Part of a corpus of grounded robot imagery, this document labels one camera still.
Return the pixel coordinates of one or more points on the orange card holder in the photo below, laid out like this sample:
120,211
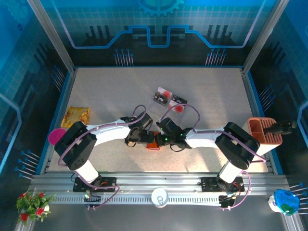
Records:
152,146

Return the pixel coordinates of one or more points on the group of red-black packets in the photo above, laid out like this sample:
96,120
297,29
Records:
160,109

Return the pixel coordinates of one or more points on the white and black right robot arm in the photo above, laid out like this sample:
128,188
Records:
238,146

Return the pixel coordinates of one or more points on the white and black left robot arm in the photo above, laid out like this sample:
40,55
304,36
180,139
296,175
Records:
74,149

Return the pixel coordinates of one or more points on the red and white card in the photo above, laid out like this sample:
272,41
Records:
179,109
166,92

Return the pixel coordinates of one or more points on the black VIP card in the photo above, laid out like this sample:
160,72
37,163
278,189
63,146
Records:
180,98
160,98

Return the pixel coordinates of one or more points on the blue table edge strip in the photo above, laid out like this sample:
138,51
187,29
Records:
60,103
158,66
255,96

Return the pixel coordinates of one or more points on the yellow snack bag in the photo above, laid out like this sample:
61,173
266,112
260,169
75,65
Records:
74,114

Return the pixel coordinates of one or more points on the orange and white utensil rack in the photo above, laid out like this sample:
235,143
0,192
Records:
256,127

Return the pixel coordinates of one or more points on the magenta round disc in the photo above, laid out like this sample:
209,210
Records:
55,136

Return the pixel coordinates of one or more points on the potted plant with red flowers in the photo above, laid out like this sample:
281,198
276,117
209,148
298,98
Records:
31,207

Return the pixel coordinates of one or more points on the aluminium mounting rail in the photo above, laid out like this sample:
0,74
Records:
156,183

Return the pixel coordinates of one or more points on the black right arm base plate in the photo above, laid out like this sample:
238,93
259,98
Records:
208,184

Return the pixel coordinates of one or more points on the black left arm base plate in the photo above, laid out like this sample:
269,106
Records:
79,186

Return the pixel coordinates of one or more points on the aluminium frame post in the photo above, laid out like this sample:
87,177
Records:
264,36
53,36

